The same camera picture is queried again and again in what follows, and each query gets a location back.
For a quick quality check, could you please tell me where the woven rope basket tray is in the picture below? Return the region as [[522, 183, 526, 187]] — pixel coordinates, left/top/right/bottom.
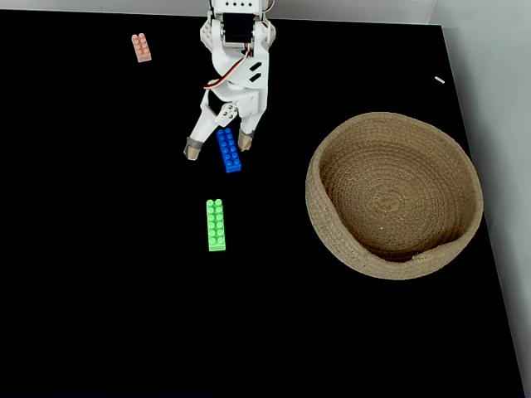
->
[[304, 111, 485, 281]]

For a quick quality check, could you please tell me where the green lego block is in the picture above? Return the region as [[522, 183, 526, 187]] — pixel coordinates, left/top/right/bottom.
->
[[205, 198, 227, 253]]

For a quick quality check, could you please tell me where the pink lego block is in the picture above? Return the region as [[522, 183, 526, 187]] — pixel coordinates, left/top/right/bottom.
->
[[130, 32, 153, 64]]

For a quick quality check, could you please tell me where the blue lego block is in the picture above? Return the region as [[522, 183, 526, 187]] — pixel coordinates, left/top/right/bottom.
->
[[215, 127, 242, 174]]

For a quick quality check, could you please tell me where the red white black servo cable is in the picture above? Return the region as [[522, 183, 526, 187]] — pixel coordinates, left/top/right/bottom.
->
[[202, 47, 255, 90]]

